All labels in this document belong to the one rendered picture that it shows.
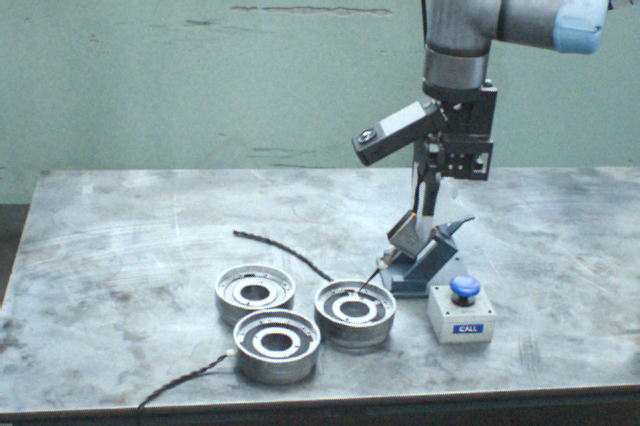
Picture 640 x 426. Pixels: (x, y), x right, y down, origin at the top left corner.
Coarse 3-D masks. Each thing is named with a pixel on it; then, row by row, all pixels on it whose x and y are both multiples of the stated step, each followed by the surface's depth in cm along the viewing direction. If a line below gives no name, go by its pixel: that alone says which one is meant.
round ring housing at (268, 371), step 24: (264, 312) 115; (288, 312) 115; (240, 336) 112; (264, 336) 112; (288, 336) 113; (312, 336) 113; (240, 360) 109; (264, 360) 106; (288, 360) 106; (312, 360) 109
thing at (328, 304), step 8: (336, 296) 121; (344, 296) 121; (360, 296) 121; (368, 296) 121; (328, 304) 119; (376, 304) 120; (328, 312) 117; (384, 312) 118; (344, 320) 116; (376, 320) 117
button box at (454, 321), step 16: (432, 288) 121; (448, 288) 121; (432, 304) 120; (448, 304) 118; (464, 304) 117; (480, 304) 118; (432, 320) 121; (448, 320) 116; (464, 320) 116; (480, 320) 116; (448, 336) 117; (464, 336) 117; (480, 336) 118
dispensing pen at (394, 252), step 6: (408, 210) 117; (402, 216) 118; (408, 216) 116; (414, 216) 116; (402, 222) 117; (396, 228) 117; (432, 228) 117; (390, 234) 118; (390, 252) 118; (396, 252) 118; (384, 258) 119; (390, 258) 119; (384, 264) 119; (378, 270) 120; (372, 276) 120; (366, 282) 121
